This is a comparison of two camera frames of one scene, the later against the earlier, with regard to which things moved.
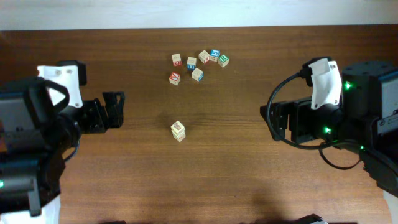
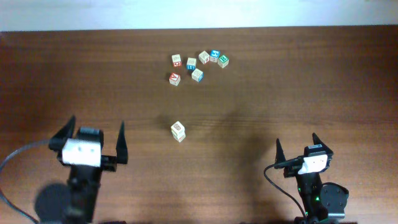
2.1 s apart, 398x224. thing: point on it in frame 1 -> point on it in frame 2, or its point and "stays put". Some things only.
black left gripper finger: (114, 102) -> (121, 148)
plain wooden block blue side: (197, 74) stays put
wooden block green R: (223, 60) stays put
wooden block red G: (176, 60) stays put
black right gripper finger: (273, 116) -> (280, 155)
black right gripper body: (300, 120) -> (290, 171)
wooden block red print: (204, 56) stays put
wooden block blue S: (214, 55) stays put
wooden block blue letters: (191, 63) stays put
